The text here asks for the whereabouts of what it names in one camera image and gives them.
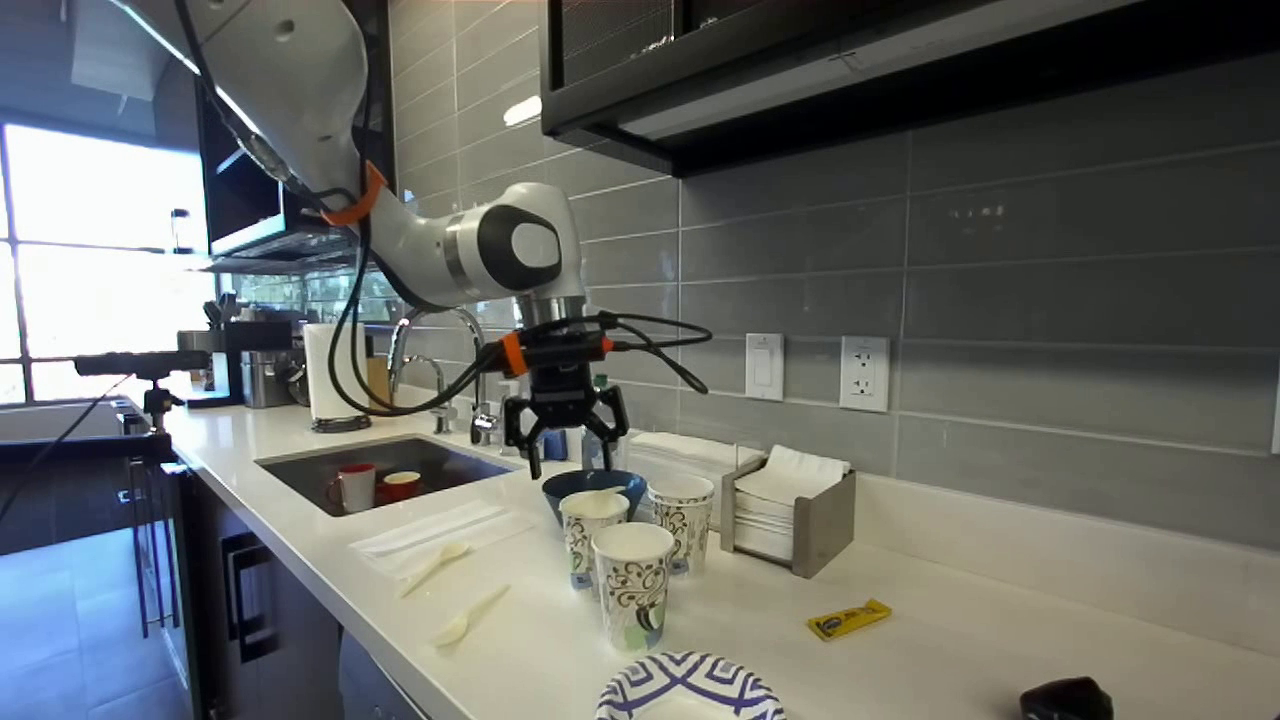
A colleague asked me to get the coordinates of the red cup in sink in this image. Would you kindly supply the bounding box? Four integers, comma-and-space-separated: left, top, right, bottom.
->
375, 473, 424, 506

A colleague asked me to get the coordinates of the white wall outlet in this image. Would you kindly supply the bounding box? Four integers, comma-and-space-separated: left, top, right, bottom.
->
841, 336, 894, 411

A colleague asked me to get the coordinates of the dark upper cabinet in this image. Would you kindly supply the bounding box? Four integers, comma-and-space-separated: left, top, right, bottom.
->
539, 0, 1280, 176

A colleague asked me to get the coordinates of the paper towel roll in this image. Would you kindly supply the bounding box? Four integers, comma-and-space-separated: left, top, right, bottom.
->
303, 326, 370, 432

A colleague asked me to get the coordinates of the patterned paper cup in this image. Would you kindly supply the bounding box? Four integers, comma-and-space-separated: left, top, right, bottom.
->
593, 525, 678, 651
646, 480, 718, 575
560, 492, 629, 594

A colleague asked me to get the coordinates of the white cup in sink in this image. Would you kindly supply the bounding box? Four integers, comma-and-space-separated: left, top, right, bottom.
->
338, 463, 375, 513

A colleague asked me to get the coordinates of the camera on tripod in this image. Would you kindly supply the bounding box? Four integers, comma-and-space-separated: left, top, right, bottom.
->
71, 351, 213, 432

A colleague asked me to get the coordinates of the cream plastic spoon on counter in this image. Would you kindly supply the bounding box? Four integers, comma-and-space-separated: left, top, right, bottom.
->
400, 546, 478, 595

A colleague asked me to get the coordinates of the chrome faucet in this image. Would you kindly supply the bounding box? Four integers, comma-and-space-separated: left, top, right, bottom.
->
388, 311, 500, 444

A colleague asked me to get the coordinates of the blue patterned paper plate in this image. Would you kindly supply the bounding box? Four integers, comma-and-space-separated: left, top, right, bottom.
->
593, 651, 785, 720

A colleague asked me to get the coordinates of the stainless steel sink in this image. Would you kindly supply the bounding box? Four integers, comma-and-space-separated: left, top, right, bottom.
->
264, 435, 506, 517

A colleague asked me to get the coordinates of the cream plastic spoon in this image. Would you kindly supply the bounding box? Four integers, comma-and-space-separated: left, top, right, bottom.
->
400, 546, 478, 595
433, 584, 514, 651

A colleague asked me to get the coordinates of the black object on counter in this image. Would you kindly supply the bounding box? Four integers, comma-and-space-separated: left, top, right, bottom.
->
1020, 677, 1117, 720

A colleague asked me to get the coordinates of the black cable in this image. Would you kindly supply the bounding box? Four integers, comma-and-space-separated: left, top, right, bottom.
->
325, 186, 718, 420

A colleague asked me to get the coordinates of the white light switch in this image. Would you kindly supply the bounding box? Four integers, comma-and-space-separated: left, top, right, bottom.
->
746, 333, 785, 399

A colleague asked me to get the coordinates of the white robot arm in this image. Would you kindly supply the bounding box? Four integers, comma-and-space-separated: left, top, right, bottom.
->
114, 0, 629, 467

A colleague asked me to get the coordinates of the napkin holder with napkins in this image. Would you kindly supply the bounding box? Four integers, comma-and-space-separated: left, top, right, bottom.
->
722, 444, 858, 575

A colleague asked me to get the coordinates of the yellow packet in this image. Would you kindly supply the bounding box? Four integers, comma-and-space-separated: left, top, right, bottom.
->
804, 602, 894, 639

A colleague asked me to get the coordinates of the blue sponge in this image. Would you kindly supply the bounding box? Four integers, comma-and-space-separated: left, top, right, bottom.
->
539, 427, 567, 459

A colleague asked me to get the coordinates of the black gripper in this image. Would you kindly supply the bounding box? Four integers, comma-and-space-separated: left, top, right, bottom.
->
500, 319, 629, 478

